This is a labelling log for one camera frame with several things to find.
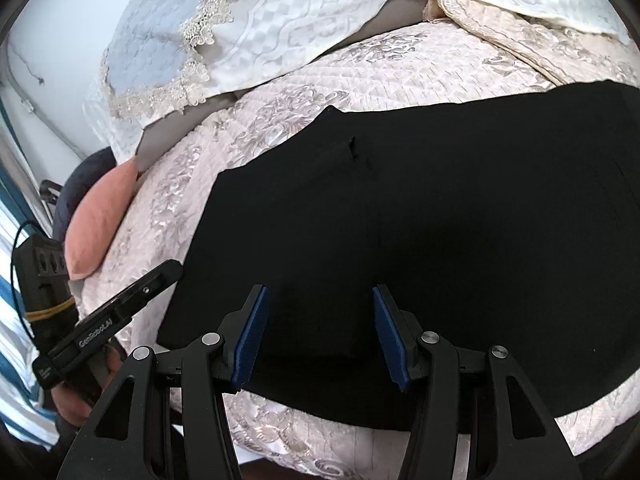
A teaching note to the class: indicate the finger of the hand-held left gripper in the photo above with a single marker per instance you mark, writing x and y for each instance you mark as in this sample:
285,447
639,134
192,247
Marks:
150,285

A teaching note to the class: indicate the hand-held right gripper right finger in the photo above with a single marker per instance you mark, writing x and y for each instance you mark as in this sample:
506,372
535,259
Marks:
390,340

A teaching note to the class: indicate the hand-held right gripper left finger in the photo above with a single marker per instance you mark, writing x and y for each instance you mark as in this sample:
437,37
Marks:
250,340

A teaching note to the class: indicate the black pants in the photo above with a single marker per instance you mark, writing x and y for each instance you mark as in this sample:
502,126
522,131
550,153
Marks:
425,210

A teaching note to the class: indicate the person's left hand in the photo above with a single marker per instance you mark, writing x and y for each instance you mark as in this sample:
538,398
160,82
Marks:
114,362

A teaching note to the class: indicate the blue white striped cloth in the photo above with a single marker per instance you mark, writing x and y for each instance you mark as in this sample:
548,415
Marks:
20,400

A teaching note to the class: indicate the pink pillow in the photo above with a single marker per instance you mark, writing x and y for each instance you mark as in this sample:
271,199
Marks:
95,225

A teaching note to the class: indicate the black power strip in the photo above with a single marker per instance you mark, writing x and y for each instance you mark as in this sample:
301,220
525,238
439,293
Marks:
40,265

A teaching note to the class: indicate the dark navy cushion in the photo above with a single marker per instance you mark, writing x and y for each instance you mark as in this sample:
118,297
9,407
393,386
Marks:
85,180

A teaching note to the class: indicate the black plastic clip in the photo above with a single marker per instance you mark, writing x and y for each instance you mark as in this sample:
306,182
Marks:
49,191

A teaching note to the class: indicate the pink floral quilted bedspread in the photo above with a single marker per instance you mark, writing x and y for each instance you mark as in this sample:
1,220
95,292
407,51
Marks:
280,110

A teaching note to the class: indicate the blue quilted lace-trimmed cover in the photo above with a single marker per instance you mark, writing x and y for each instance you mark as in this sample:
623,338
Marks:
145,55

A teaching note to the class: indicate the white lace bed cover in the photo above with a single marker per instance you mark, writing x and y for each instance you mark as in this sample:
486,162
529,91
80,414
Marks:
300,15

